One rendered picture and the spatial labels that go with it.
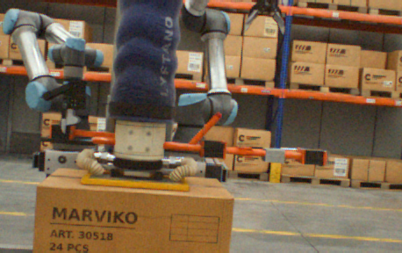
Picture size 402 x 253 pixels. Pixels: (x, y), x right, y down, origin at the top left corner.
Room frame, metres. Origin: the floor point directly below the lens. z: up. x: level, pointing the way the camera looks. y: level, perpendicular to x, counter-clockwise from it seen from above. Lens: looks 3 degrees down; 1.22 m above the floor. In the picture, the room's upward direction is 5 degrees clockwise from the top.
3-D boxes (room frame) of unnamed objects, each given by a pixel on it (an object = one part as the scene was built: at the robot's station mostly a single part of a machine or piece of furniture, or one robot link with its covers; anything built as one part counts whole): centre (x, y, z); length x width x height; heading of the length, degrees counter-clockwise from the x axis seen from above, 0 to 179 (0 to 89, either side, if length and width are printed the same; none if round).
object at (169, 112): (1.75, 0.21, 1.19); 0.23 x 0.23 x 0.04
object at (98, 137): (1.89, 0.03, 1.07); 0.93 x 0.30 x 0.04; 96
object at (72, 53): (1.98, 0.52, 1.38); 0.09 x 0.08 x 0.11; 46
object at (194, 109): (2.23, 0.05, 1.20); 0.13 x 0.12 x 0.14; 119
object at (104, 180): (1.66, 0.20, 0.97); 0.34 x 0.10 x 0.05; 96
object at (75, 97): (1.98, 0.50, 1.22); 0.09 x 0.08 x 0.12; 97
